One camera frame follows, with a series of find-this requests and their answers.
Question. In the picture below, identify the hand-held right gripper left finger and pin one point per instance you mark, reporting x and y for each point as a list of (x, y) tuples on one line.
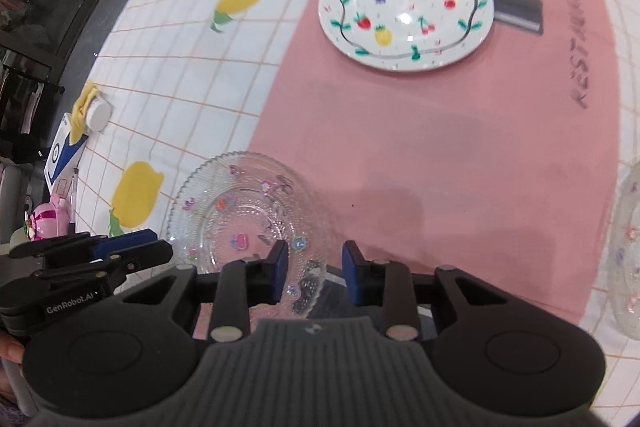
[(280, 272)]

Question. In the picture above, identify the yellow cloth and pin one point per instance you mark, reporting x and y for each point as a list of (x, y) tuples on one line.
[(81, 112)]

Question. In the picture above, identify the blue white box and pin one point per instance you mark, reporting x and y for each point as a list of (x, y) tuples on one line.
[(62, 157)]

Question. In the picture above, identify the pink toy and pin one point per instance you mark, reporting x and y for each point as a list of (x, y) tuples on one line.
[(47, 219)]

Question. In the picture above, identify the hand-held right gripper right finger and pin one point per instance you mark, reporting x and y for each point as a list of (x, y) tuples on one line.
[(351, 274)]

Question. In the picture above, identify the dark glass cabinet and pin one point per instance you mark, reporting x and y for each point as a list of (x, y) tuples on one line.
[(45, 7)]

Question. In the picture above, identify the large clear glass plate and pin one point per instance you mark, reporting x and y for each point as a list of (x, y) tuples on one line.
[(627, 257)]

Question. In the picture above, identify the small clear glass plate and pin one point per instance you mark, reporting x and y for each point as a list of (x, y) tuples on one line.
[(240, 212)]

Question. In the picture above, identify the pink and white printed tablecloth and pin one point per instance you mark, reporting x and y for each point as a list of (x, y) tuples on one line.
[(400, 132)]

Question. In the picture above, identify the white fruit-printed plate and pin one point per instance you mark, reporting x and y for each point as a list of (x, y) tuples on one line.
[(400, 7)]

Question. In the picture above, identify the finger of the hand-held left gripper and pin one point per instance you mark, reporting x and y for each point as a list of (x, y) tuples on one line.
[(130, 259), (125, 241)]

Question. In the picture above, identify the person's left hand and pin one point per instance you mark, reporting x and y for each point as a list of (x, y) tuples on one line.
[(11, 351)]

